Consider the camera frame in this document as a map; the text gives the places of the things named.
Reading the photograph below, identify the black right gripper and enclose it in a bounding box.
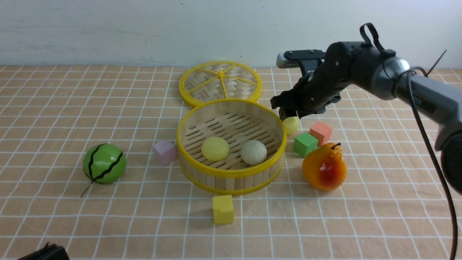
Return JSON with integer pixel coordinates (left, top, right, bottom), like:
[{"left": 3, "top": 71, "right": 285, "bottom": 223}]
[{"left": 270, "top": 42, "right": 363, "bottom": 120}]

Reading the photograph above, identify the small yellow bun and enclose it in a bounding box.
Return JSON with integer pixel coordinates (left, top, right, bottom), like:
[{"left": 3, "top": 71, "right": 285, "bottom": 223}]
[{"left": 282, "top": 117, "right": 299, "bottom": 135}]

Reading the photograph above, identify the white bun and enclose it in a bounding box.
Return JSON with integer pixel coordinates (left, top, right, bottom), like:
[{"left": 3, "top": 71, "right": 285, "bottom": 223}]
[{"left": 240, "top": 140, "right": 267, "bottom": 165}]

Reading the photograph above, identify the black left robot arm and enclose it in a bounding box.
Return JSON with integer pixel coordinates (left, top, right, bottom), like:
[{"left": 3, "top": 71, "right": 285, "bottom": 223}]
[{"left": 18, "top": 243, "right": 70, "bottom": 260}]

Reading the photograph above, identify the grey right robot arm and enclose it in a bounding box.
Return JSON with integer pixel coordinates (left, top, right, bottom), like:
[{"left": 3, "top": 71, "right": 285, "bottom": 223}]
[{"left": 270, "top": 42, "right": 461, "bottom": 194}]

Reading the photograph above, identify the yellow bamboo steamer tray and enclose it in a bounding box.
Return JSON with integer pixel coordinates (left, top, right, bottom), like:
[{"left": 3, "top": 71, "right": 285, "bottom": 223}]
[{"left": 176, "top": 99, "right": 287, "bottom": 196}]

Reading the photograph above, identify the yellow woven steamer lid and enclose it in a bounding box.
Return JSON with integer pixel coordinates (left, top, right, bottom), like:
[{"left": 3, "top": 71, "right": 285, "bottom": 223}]
[{"left": 179, "top": 61, "right": 263, "bottom": 108}]

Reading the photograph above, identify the salmon cube block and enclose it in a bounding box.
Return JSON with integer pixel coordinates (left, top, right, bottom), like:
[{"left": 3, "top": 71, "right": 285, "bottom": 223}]
[{"left": 309, "top": 121, "right": 333, "bottom": 147}]

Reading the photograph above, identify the green cube block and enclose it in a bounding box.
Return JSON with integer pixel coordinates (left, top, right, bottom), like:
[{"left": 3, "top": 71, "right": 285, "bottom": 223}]
[{"left": 293, "top": 132, "right": 318, "bottom": 158}]

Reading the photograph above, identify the orange toy pear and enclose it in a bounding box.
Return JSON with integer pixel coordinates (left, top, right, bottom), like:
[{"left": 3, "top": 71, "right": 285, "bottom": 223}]
[{"left": 302, "top": 143, "right": 348, "bottom": 191}]

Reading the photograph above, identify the yellow cube block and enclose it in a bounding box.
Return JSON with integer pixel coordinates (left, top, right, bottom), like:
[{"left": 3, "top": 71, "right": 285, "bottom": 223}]
[{"left": 212, "top": 195, "right": 234, "bottom": 225}]

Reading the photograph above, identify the purple cube block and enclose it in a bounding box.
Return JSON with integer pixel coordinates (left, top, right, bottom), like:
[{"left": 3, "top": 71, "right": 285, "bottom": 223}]
[{"left": 152, "top": 140, "right": 178, "bottom": 166}]

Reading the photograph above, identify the green toy watermelon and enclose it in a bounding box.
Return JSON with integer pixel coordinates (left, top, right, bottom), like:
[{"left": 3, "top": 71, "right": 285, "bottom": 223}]
[{"left": 80, "top": 143, "right": 127, "bottom": 198}]

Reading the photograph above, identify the checkered orange tablecloth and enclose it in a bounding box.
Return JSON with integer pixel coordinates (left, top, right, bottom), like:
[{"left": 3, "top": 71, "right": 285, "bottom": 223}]
[{"left": 0, "top": 65, "right": 452, "bottom": 260}]

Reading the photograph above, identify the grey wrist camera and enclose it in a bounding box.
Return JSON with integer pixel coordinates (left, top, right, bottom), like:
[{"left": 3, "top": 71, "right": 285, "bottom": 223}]
[{"left": 276, "top": 49, "right": 326, "bottom": 69}]

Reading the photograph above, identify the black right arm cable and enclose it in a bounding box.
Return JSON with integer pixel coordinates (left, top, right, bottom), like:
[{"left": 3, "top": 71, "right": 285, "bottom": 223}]
[{"left": 359, "top": 22, "right": 459, "bottom": 260}]

